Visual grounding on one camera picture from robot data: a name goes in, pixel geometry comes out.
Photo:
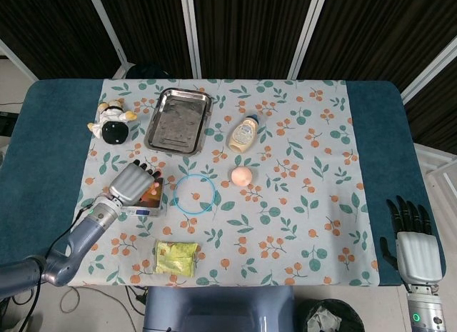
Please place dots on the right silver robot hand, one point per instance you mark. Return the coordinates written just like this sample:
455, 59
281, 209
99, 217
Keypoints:
419, 257

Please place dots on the small digital kitchen scale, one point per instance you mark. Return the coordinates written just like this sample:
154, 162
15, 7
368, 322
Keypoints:
150, 211

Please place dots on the peach coloured ball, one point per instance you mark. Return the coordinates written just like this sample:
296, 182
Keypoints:
241, 176

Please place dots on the stainless steel tray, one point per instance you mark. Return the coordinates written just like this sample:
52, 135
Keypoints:
178, 123

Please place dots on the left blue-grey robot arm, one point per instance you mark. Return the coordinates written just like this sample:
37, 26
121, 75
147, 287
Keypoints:
82, 235

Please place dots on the yellow-green snack packet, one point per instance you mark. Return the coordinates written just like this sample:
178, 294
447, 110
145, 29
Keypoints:
176, 258

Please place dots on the black cloth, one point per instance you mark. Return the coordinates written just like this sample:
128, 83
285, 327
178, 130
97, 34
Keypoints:
148, 72

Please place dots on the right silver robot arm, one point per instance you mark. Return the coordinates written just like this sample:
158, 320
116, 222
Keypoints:
426, 310

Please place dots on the dark folding screen white frame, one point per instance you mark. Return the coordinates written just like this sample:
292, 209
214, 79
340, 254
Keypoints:
250, 28

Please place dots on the cream sauce squeeze bottle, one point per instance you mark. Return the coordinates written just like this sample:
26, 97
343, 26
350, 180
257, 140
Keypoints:
242, 135

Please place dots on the black waste bin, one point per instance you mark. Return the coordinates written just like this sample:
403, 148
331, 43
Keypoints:
332, 317

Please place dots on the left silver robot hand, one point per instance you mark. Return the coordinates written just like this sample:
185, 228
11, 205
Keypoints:
130, 183

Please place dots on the small pink orange toy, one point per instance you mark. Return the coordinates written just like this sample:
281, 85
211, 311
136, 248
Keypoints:
153, 194

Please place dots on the black white plush toy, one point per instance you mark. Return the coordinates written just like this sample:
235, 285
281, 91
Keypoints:
114, 132

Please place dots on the floral leaf print tablecloth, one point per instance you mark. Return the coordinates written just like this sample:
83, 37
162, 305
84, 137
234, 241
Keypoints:
285, 210

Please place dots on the teal table cover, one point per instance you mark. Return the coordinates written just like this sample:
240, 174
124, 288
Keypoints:
46, 160

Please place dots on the blue-grey robot torso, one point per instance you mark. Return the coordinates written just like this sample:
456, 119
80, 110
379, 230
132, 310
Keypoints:
218, 310

